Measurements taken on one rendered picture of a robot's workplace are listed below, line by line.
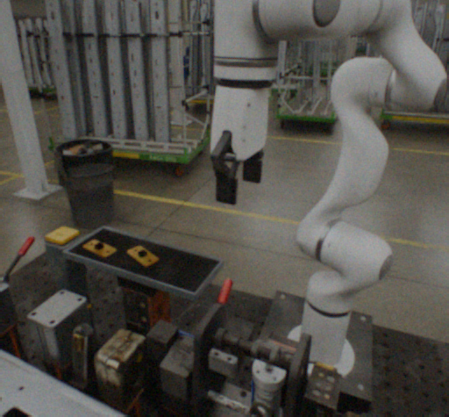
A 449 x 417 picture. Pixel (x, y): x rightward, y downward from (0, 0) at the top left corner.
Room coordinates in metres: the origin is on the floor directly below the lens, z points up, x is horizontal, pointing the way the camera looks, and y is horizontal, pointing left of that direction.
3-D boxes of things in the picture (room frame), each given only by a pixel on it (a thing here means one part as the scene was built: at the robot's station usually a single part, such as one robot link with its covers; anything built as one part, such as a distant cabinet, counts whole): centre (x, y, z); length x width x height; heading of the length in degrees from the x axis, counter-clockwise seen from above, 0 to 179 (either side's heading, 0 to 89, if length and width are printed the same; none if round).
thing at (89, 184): (3.06, 1.21, 0.36); 0.54 x 0.50 x 0.73; 159
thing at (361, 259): (0.76, -0.31, 1.10); 0.19 x 0.12 x 0.24; 43
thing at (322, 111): (7.13, -1.72, 0.88); 1.91 x 1.00 x 1.76; 160
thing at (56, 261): (0.84, 0.43, 0.92); 0.08 x 0.08 x 0.44; 65
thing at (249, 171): (0.56, -0.05, 1.46); 0.03 x 0.03 x 0.07; 63
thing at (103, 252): (0.77, 0.30, 1.17); 0.08 x 0.04 x 0.01; 57
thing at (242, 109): (0.51, -0.03, 1.55); 0.10 x 0.07 x 0.11; 153
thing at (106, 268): (0.73, 0.19, 1.16); 0.37 x 0.14 x 0.02; 65
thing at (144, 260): (0.73, 0.19, 1.17); 0.08 x 0.04 x 0.01; 44
